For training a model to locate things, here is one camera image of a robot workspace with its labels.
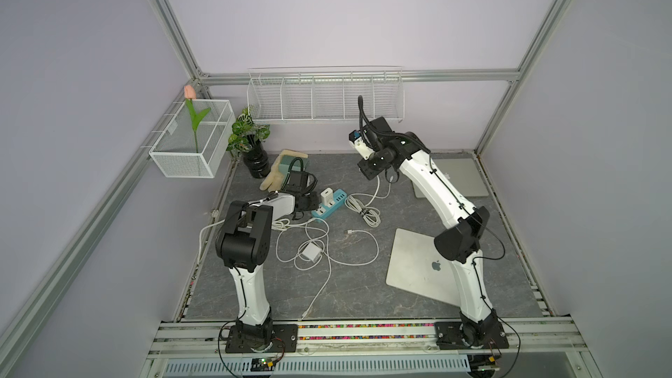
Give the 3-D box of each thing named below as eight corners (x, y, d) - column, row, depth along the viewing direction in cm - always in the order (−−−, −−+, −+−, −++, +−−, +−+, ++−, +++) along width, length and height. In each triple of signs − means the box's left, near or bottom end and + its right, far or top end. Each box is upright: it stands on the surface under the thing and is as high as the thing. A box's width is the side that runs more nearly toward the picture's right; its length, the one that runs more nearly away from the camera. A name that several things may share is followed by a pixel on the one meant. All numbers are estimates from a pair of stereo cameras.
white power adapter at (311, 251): (302, 254, 91) (301, 252, 90) (311, 244, 94) (310, 241, 92) (314, 262, 89) (314, 260, 88) (322, 252, 92) (322, 249, 90)
